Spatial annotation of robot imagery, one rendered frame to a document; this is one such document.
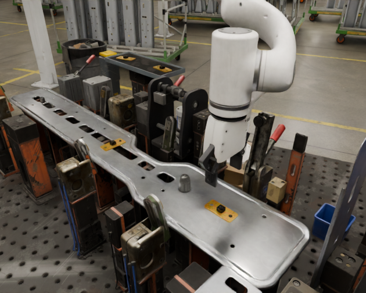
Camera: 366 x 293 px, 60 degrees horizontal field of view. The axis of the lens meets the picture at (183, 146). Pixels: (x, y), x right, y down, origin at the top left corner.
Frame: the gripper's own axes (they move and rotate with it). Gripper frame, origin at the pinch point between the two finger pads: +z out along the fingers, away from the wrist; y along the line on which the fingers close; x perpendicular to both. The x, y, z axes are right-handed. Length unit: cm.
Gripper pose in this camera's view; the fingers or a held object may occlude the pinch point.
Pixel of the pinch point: (223, 172)
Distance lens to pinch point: 74.1
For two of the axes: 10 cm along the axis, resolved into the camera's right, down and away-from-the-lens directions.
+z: 0.0, 8.5, 5.2
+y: -7.0, 3.7, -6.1
